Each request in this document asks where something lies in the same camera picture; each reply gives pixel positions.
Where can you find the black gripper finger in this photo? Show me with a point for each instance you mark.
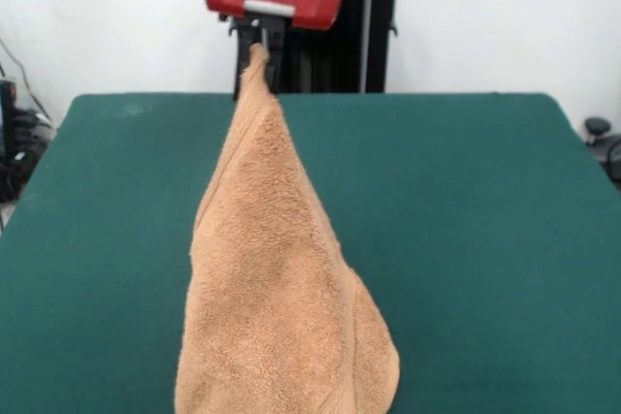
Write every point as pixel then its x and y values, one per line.
pixel 274 60
pixel 245 60

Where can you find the tan terry towel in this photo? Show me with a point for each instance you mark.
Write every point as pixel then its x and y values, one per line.
pixel 271 264

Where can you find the dark green table cloth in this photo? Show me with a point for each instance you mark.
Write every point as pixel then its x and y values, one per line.
pixel 485 264

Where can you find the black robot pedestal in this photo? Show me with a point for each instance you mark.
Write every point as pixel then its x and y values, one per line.
pixel 369 45

